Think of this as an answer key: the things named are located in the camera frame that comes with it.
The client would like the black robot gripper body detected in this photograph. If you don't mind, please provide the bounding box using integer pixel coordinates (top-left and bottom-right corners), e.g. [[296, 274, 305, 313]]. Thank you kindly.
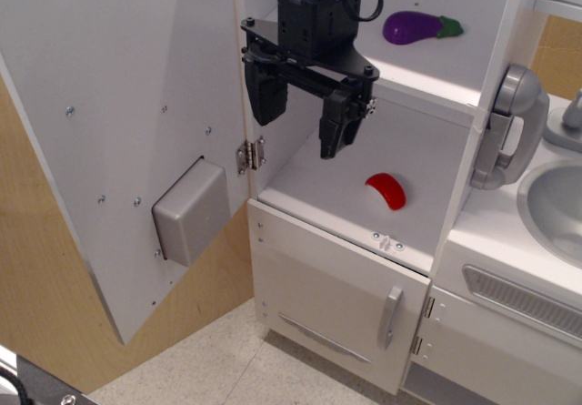
[[241, 0, 379, 114]]

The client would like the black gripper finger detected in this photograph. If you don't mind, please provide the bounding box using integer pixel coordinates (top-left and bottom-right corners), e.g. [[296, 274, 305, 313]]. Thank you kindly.
[[319, 90, 366, 159], [244, 56, 288, 127]]

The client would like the white fridge door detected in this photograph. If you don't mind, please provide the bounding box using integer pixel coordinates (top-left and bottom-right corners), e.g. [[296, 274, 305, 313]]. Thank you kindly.
[[1, 0, 249, 343]]

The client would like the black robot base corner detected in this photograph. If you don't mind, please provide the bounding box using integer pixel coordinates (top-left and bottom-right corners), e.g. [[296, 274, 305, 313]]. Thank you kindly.
[[1, 346, 95, 405]]

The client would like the white toy fridge cabinet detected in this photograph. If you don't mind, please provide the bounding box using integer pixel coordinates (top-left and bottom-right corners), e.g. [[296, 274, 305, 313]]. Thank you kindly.
[[246, 0, 545, 277]]

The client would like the metal door hinge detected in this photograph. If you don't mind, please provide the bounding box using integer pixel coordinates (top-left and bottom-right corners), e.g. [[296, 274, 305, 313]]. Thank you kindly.
[[236, 136, 266, 176]]

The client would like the purple toy eggplant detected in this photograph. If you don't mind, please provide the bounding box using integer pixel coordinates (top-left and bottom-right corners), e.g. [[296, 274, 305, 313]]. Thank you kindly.
[[382, 11, 465, 46]]

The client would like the red toy apple slice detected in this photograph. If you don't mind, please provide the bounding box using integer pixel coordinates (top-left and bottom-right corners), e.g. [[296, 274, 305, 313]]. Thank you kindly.
[[365, 173, 406, 211]]

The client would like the white door latch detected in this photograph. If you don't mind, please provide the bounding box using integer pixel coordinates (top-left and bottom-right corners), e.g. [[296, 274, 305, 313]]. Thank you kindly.
[[371, 232, 405, 252]]

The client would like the grey box on door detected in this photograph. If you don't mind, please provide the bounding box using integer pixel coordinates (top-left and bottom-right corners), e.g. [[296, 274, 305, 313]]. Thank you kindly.
[[152, 157, 231, 268]]

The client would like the white lower freezer door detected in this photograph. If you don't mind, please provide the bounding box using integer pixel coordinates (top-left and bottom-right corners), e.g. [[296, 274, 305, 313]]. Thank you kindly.
[[247, 199, 429, 394]]

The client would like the grey toy faucet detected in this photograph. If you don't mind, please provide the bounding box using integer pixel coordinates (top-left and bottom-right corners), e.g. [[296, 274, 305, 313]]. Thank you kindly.
[[543, 90, 581, 153]]

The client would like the grey toy sink basin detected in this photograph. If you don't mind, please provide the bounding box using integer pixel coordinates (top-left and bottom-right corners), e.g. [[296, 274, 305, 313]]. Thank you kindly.
[[517, 160, 581, 268]]

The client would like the white toy oven unit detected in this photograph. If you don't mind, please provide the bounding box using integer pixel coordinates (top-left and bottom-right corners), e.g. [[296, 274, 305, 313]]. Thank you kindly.
[[399, 90, 582, 405]]

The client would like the grey oven vent panel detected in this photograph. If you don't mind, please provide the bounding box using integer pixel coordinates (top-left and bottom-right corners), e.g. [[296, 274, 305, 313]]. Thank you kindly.
[[461, 264, 581, 349]]

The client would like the grey freezer door handle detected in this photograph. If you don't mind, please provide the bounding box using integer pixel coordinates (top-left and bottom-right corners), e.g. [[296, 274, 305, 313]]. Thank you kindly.
[[376, 286, 403, 350]]

